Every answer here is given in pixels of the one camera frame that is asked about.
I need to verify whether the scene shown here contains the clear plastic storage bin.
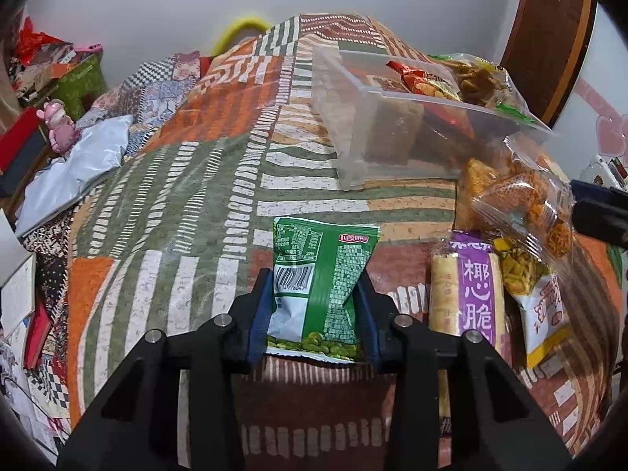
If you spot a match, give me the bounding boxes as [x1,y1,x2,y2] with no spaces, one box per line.
[312,47,552,192]

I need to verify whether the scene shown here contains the purple wafer roll packet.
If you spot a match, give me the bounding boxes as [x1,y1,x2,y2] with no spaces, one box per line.
[428,231,507,353]

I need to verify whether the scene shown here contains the brown wooden door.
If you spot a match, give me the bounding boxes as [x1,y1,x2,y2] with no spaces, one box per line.
[501,0,596,126]

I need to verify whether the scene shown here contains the red plastic bag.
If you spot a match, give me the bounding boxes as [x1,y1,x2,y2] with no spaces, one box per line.
[14,17,63,67]

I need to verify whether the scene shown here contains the red orange snack packet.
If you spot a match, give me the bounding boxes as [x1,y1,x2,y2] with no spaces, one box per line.
[386,60,462,102]

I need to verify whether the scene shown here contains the patchwork striped bed quilt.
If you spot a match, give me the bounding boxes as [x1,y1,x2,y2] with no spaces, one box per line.
[67,14,619,470]

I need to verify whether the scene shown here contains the yellow white chips packet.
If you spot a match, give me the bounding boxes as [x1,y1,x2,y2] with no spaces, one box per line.
[493,237,571,369]

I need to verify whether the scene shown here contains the white pillow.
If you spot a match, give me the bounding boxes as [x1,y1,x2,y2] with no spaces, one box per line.
[15,115,133,237]

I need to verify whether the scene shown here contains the clear orange cracker bag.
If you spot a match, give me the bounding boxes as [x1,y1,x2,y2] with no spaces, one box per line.
[455,134,574,263]

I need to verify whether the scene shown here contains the pink plush toy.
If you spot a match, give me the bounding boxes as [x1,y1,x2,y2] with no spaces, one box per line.
[36,99,81,155]

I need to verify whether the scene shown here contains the green broad bean packet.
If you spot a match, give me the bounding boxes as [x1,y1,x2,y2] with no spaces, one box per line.
[267,217,380,365]

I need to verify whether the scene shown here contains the red flat box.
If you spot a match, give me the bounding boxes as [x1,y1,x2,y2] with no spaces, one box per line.
[0,106,47,173]

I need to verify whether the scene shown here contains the yellow curved chair back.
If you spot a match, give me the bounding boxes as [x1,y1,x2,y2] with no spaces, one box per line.
[210,16,272,57]

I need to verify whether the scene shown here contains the clear bag brown snacks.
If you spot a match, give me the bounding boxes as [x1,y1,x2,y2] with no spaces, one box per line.
[431,53,539,123]

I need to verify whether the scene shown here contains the green storage box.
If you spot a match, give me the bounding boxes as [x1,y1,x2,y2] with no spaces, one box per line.
[50,54,108,121]

